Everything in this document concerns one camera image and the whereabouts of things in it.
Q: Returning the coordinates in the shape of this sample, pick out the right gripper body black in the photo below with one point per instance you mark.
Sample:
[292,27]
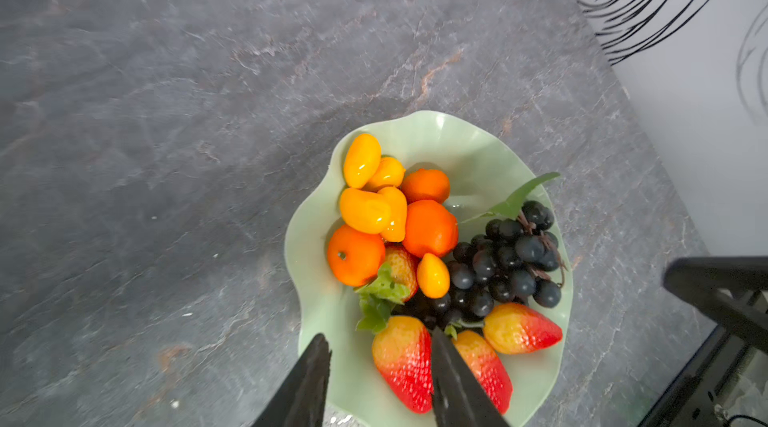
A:
[712,286]

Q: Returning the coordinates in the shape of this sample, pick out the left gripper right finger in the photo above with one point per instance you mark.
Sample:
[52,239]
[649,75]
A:
[458,398]

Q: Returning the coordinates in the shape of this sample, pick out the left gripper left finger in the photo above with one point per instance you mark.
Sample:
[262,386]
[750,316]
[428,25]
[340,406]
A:
[301,398]

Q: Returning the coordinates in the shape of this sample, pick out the fake strawberry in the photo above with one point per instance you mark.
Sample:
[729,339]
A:
[514,329]
[394,285]
[486,367]
[402,354]

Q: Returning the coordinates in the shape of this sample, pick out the dark fake grape bunch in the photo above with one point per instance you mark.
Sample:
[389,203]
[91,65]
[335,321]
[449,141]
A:
[515,259]

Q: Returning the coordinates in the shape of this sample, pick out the light green wavy fruit bowl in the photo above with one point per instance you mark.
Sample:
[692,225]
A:
[483,172]

